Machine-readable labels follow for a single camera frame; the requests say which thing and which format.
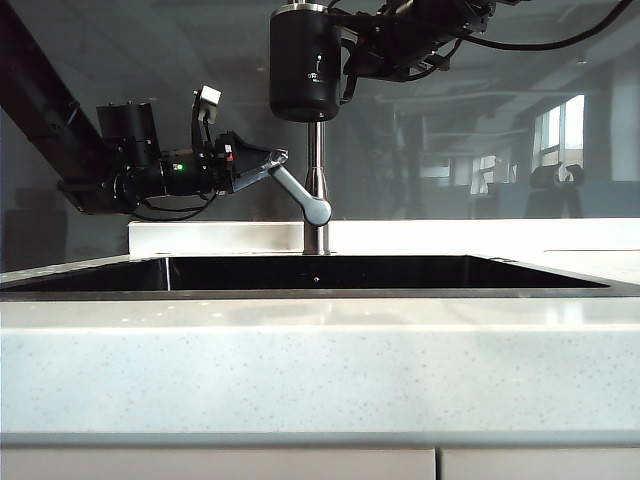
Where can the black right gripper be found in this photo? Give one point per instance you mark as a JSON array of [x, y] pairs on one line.
[[400, 47]]

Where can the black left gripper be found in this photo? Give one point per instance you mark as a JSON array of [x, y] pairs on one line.
[[225, 167]]

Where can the black mug with steel rim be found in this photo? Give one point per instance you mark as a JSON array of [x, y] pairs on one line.
[[300, 55]]

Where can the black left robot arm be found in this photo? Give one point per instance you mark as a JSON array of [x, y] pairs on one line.
[[40, 100]]

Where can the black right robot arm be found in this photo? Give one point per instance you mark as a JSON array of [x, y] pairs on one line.
[[450, 12]]

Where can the black undermount sink basin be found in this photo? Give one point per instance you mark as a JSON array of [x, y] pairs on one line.
[[350, 274]]

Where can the white stone counter upstand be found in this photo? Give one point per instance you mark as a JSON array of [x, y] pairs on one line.
[[225, 237]]

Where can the wide beige cabinet door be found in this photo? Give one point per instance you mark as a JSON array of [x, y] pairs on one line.
[[215, 465]]

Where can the narrow beige cabinet door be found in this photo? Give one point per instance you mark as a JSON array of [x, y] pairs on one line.
[[540, 465]]

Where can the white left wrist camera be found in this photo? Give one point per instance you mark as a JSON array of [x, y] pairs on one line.
[[209, 97]]

